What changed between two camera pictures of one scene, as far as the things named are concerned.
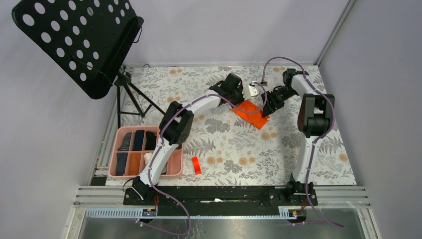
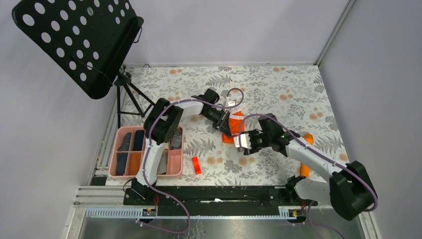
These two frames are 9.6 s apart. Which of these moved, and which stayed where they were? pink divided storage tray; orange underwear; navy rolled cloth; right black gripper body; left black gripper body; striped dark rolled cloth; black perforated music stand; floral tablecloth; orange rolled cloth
Moved: right black gripper body; left black gripper body; orange underwear
Stayed: orange rolled cloth; pink divided storage tray; black perforated music stand; navy rolled cloth; floral tablecloth; striped dark rolled cloth
